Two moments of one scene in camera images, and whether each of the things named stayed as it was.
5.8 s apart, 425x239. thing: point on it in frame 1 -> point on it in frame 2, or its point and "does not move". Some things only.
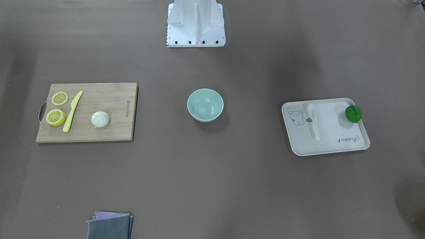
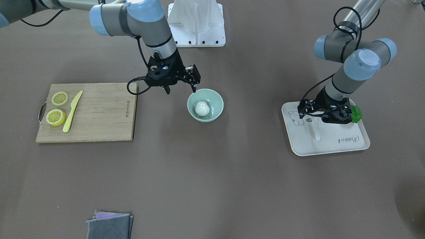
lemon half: x=55 y=117 does not move
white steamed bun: x=100 y=119 -> x=202 y=108
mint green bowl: x=205 y=105 does not move
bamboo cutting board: x=118 y=100 does not move
